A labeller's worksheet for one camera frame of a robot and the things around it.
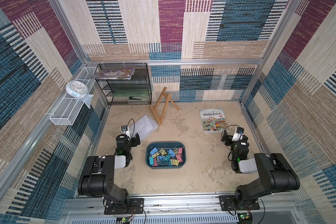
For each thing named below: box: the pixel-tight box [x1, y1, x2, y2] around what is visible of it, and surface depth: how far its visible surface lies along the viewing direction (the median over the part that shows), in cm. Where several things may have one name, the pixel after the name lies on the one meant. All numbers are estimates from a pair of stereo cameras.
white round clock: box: [65, 80, 89, 99], surface depth 76 cm
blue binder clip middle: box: [149, 145, 159, 156], surface depth 92 cm
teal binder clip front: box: [149, 156, 154, 166], surface depth 88 cm
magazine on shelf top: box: [90, 68, 136, 80], surface depth 87 cm
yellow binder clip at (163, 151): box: [158, 147, 168, 156], surface depth 91 cm
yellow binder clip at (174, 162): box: [170, 159, 180, 167], surface depth 84 cm
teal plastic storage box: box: [145, 141, 187, 169], surface depth 90 cm
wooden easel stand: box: [150, 86, 180, 126], surface depth 106 cm
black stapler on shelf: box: [127, 96, 148, 102], surface depth 111 cm
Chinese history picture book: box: [198, 107, 231, 134], surface depth 110 cm
